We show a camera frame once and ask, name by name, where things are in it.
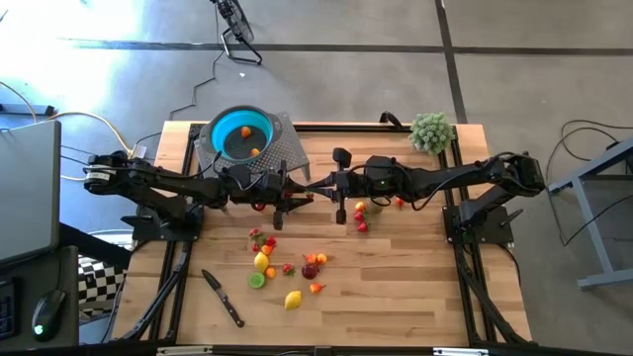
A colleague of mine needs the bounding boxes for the black white checkerboard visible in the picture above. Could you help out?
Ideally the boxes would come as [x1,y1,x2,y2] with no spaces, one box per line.
[77,254,131,317]

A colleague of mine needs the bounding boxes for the green potted plant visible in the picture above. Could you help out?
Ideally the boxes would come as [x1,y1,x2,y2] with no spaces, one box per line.
[407,112,456,155]

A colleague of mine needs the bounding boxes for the gray perforated metal riser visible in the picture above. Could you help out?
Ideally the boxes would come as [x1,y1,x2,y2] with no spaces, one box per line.
[193,111,312,182]

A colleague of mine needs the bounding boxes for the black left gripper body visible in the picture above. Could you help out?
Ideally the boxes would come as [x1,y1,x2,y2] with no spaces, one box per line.
[246,160,294,231]

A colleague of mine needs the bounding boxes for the black fan cable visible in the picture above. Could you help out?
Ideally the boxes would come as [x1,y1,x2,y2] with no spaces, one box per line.
[167,4,222,123]

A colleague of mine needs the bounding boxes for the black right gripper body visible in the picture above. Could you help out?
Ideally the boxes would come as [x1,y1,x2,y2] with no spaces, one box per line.
[329,146,371,224]

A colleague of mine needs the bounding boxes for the yellow extension cable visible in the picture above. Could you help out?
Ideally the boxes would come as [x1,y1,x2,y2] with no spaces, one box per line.
[46,111,135,182]

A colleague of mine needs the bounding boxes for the silver bracket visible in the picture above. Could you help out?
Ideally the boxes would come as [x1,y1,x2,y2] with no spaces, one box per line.
[156,345,214,356]
[433,347,491,356]

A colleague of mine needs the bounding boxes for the black floor fan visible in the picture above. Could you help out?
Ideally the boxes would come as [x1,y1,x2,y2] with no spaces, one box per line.
[210,0,263,66]

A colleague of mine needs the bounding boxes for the black curved handle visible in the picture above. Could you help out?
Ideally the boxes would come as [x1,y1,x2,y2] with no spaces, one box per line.
[379,111,411,133]

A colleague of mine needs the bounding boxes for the gray metal table frame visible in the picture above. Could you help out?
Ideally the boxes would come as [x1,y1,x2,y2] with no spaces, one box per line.
[546,136,633,292]

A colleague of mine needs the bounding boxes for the black kitchen knife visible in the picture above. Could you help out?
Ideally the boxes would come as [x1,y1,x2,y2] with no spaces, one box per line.
[201,268,246,329]

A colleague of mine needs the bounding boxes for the black keyboard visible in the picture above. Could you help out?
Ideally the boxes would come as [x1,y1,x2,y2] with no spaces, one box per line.
[0,279,21,342]

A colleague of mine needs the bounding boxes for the dark desk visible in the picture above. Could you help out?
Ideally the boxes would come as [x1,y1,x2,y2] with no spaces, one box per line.
[0,244,80,347]

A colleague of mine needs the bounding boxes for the blue collapsible colander bowl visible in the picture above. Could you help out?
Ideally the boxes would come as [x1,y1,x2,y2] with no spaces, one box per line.
[206,104,284,165]

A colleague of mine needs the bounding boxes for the black floor cable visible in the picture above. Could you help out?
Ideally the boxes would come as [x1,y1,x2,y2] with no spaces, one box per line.
[546,118,633,248]

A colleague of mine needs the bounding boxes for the black computer mouse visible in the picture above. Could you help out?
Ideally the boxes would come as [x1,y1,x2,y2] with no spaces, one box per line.
[31,289,66,343]

